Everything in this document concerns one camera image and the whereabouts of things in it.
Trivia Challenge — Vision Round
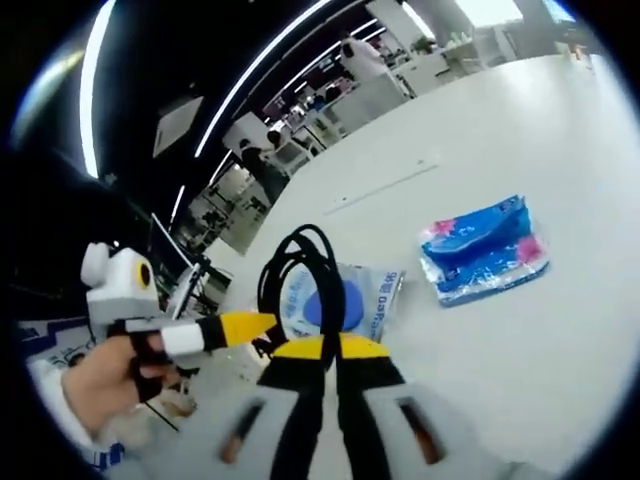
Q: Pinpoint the short ceiling light strip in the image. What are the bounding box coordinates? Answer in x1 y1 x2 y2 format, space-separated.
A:
78 0 120 180

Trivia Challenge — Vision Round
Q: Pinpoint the clear bag with blue pad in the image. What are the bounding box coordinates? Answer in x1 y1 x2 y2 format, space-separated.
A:
276 261 407 347

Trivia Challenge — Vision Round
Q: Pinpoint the person's left hand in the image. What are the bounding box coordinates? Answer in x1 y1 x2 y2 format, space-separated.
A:
63 332 177 437

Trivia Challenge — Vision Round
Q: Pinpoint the blue tissue pack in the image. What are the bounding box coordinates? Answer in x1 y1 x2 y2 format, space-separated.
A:
417 193 552 308

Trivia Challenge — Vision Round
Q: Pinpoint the black tripod stand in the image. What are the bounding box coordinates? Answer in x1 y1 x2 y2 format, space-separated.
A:
169 252 234 321

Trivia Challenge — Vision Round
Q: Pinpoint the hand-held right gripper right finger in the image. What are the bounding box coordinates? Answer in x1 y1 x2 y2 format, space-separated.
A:
335 333 481 480

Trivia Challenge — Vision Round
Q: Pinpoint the blue and white wall poster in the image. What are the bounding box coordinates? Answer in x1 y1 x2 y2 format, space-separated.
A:
17 315 99 374

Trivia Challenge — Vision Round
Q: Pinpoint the thin black cable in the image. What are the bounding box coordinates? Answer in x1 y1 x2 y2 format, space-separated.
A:
141 398 180 432

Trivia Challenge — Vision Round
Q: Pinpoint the white low partition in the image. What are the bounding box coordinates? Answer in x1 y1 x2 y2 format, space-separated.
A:
344 74 409 121

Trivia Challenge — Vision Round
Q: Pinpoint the white tissue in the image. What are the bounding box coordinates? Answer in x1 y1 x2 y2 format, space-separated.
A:
149 382 198 419

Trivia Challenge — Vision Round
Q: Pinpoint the ceiling air vent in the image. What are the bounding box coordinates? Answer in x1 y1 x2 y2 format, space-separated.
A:
151 94 206 162

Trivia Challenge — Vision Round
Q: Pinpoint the tilted white desk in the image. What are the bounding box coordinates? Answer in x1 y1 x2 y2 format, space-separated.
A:
159 259 204 321

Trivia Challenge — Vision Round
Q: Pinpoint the long ceiling light strip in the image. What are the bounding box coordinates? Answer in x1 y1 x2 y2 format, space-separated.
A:
192 0 334 159

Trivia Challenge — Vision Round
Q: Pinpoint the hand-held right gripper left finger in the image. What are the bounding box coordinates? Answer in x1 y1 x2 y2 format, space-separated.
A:
214 337 329 480

